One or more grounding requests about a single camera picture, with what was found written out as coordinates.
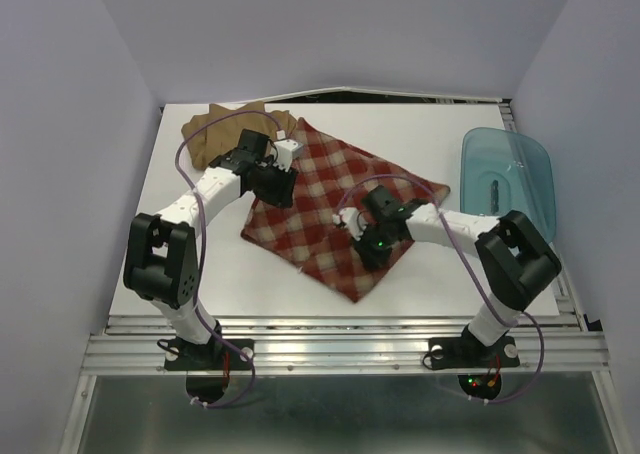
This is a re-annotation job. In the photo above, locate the aluminium table frame rail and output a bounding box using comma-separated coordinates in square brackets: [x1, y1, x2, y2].
[59, 98, 621, 454]

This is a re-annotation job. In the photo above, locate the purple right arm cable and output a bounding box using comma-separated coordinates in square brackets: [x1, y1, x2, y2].
[335, 174, 547, 405]

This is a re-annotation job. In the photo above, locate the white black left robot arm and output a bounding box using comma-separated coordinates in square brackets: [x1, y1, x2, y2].
[123, 129, 303, 371]

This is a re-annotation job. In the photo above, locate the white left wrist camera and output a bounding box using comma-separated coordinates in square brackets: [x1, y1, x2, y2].
[274, 139, 304, 172]

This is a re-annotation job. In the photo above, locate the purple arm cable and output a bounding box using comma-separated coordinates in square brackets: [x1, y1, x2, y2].
[335, 174, 547, 405]
[173, 110, 287, 409]

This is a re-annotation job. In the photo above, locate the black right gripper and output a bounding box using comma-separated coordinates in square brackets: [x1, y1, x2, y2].
[350, 218, 396, 269]

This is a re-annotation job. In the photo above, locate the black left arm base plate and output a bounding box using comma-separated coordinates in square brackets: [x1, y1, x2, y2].
[156, 337, 250, 372]

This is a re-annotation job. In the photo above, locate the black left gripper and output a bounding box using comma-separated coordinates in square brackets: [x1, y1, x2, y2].
[252, 156, 298, 209]

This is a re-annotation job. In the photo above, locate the red plaid skirt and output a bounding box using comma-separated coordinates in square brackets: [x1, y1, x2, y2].
[241, 118, 450, 303]

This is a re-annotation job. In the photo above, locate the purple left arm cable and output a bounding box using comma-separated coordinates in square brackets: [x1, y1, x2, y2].
[173, 110, 287, 409]

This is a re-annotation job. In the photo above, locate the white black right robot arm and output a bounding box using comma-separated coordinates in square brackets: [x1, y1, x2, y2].
[334, 186, 562, 370]

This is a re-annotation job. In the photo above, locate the tan brown skirt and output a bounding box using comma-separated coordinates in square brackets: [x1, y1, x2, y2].
[181, 101, 297, 171]

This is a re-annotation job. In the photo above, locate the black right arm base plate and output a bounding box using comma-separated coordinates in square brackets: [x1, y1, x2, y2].
[422, 336, 520, 371]

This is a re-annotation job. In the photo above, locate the teal plastic basket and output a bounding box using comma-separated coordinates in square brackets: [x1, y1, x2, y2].
[459, 127, 556, 243]

